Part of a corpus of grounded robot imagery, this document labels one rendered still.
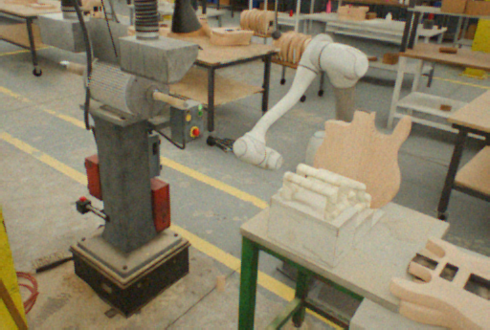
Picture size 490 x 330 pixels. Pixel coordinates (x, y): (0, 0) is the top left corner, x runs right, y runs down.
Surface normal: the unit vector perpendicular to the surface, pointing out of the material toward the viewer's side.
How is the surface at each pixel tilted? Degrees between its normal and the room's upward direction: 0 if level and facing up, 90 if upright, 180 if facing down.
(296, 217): 90
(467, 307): 0
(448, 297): 0
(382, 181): 90
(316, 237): 90
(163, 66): 90
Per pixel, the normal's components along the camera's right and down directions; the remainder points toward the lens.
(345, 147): -0.63, 0.31
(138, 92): 0.70, 0.30
